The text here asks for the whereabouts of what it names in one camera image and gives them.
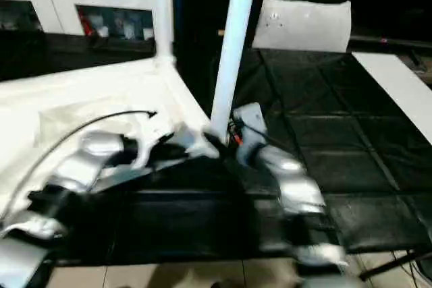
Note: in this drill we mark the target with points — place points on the white plastic table leg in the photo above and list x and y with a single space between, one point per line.
162 11
233 38

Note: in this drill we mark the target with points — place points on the black floor stand bar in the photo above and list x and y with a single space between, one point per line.
395 264

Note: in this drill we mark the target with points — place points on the white cabinet with glass doors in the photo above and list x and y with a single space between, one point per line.
81 1

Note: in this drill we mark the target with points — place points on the white plastic table top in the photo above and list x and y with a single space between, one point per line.
81 106

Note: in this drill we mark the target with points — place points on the white plastic bag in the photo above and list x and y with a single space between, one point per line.
304 23

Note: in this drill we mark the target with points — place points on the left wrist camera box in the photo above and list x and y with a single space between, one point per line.
155 133

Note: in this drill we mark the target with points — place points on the flat white board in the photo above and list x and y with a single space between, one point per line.
398 85

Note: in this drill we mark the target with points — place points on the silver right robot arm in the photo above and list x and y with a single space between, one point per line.
290 193

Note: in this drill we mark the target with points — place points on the black work mat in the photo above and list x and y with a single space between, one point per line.
337 139

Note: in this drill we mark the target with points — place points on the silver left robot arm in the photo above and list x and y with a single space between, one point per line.
67 180

